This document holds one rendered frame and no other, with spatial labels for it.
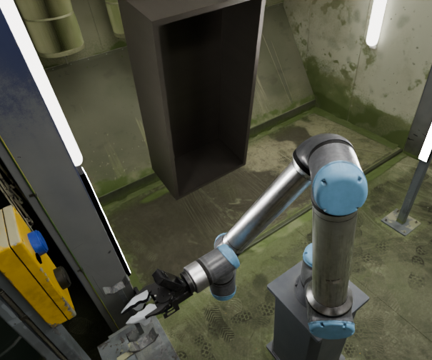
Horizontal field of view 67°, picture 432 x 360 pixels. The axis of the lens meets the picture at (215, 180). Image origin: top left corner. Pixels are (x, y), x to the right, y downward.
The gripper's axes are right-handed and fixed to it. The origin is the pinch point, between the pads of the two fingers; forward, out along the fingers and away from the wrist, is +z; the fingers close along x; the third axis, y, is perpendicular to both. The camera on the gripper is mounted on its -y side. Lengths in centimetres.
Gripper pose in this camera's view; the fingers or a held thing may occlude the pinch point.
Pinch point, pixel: (127, 314)
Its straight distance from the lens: 102.5
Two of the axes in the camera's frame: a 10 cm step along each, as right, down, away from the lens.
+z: -8.3, 4.2, -3.7
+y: 0.9, 7.6, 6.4
